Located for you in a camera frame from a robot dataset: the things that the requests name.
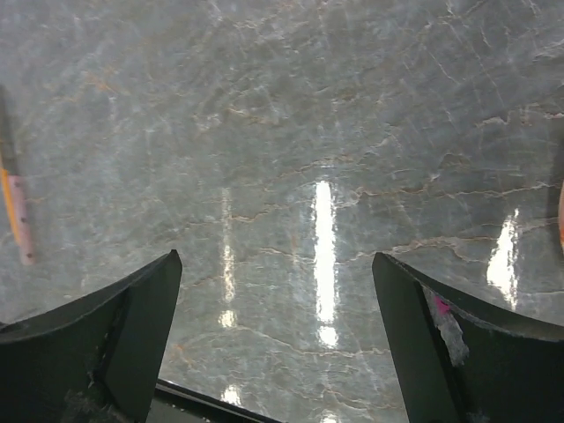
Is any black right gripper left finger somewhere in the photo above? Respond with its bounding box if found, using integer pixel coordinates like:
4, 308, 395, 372
1, 250, 182, 422

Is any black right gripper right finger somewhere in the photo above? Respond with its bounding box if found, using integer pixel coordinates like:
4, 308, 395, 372
372, 253, 563, 422

